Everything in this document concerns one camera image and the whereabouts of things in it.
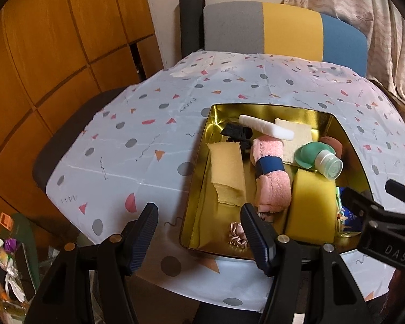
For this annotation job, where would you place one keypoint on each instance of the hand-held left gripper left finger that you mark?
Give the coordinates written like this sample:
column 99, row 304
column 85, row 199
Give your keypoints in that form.
column 143, row 239

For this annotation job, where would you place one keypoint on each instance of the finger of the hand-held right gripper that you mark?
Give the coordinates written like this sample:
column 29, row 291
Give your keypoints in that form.
column 403, row 195
column 359, row 206

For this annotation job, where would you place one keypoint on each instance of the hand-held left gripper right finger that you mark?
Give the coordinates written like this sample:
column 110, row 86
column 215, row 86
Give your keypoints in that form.
column 261, row 243

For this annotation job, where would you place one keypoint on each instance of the small blue box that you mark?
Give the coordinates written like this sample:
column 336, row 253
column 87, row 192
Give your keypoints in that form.
column 351, row 217

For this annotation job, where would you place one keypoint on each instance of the pink satin scrunchie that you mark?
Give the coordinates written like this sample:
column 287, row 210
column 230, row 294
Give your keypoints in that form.
column 238, row 234

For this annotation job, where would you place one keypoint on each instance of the yellow sponge green scourer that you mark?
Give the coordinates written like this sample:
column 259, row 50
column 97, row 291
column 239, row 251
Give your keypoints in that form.
column 310, row 202

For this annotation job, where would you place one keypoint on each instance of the pink towel navy band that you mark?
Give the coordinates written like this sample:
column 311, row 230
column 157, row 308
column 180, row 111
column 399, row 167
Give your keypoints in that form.
column 273, row 189

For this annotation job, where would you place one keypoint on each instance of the gold metal tin box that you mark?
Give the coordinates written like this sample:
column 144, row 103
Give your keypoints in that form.
column 202, row 216

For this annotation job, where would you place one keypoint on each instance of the brown makeup sponge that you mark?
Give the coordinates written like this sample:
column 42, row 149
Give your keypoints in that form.
column 334, row 143

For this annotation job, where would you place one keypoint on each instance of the green bottle white cap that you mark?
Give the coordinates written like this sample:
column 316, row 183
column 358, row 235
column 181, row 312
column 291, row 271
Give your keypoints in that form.
column 310, row 153

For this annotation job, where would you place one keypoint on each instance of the tan cloth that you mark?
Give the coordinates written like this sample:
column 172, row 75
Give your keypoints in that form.
column 226, row 168

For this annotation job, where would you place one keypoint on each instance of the cream cloth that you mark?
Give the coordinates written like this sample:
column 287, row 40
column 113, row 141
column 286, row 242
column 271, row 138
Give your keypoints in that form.
column 302, row 135

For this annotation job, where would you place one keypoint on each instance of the black hair clip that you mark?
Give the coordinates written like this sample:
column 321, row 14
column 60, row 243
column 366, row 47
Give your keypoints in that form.
column 234, row 131

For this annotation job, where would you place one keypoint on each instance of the white foam block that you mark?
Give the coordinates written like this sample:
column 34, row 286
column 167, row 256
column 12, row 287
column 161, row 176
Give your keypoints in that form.
column 266, row 126

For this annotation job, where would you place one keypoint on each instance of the white patterned tablecloth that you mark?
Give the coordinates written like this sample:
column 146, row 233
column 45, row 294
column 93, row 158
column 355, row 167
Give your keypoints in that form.
column 121, row 162

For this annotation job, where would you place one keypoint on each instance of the dark green board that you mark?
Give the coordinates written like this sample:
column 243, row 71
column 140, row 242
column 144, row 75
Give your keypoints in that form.
column 25, row 233

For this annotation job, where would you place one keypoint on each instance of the dark grey chair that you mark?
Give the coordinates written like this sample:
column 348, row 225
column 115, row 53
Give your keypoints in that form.
column 54, row 148

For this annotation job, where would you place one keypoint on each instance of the purple wrapper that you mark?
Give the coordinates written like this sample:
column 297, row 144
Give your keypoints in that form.
column 11, row 244

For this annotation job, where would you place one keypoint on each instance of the orange plastic clip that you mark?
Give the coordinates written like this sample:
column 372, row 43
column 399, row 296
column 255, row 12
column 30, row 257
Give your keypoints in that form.
column 6, row 220

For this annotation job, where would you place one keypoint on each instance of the clear plastic bag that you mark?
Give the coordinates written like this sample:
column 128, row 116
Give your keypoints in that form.
column 10, row 280

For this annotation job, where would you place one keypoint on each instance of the pink beige curtain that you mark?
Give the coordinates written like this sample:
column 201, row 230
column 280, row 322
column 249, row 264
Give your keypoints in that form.
column 384, row 23

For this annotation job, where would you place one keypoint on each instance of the grey yellow blue chair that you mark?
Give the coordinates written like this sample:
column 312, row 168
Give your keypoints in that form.
column 290, row 27

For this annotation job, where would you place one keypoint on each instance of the wooden cabinet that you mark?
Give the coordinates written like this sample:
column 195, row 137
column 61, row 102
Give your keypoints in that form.
column 54, row 40

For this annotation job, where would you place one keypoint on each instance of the black rolled mat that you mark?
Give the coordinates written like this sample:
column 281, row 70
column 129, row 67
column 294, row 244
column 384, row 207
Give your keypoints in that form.
column 190, row 23

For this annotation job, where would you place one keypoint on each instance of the brown wooden furniture frame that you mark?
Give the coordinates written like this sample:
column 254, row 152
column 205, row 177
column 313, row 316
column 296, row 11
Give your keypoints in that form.
column 395, row 104

